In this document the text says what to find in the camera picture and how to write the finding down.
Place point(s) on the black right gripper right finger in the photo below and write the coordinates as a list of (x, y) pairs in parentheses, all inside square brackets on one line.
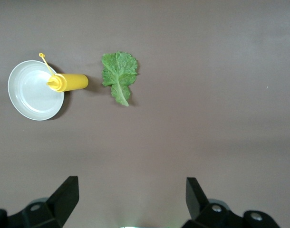
[(202, 211)]

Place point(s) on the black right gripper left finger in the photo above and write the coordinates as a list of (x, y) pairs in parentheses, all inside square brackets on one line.
[(61, 204)]

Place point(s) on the yellow mustard squeeze bottle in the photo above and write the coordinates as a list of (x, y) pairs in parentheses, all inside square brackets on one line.
[(72, 82)]

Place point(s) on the green lettuce leaf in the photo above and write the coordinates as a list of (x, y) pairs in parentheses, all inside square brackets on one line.
[(120, 76)]

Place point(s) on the pale beige round plate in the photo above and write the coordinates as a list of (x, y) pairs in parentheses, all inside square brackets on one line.
[(33, 99)]

